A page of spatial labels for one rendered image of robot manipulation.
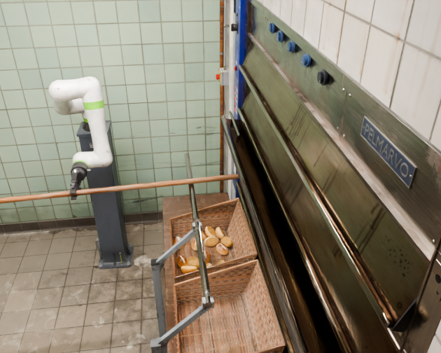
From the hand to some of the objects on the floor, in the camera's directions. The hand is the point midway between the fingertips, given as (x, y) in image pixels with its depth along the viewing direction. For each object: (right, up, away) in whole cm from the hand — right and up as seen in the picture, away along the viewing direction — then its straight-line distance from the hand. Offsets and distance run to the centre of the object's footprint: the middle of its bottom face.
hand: (73, 192), depth 228 cm
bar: (+53, -110, +45) cm, 131 cm away
